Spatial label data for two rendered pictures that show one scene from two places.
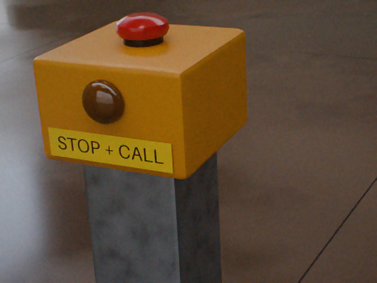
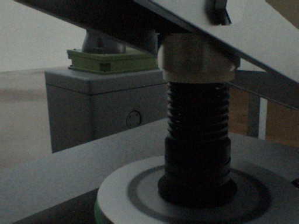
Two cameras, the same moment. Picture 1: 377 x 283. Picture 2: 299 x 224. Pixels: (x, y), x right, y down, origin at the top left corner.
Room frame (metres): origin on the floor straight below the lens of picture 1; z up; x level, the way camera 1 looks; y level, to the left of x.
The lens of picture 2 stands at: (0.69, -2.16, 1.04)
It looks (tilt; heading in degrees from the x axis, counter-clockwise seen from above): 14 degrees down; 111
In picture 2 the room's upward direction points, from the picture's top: 1 degrees counter-clockwise
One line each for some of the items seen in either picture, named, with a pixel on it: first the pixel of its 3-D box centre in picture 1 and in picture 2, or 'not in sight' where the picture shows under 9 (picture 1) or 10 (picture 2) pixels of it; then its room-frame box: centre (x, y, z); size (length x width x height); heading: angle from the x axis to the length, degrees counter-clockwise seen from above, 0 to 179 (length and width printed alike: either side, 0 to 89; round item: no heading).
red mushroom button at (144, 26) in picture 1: (142, 28); not in sight; (0.55, 0.03, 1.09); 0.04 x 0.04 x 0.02
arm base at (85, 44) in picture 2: not in sight; (104, 39); (-0.04, -0.73, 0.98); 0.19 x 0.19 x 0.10
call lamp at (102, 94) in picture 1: (102, 101); not in sight; (0.50, 0.06, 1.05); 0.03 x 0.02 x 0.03; 64
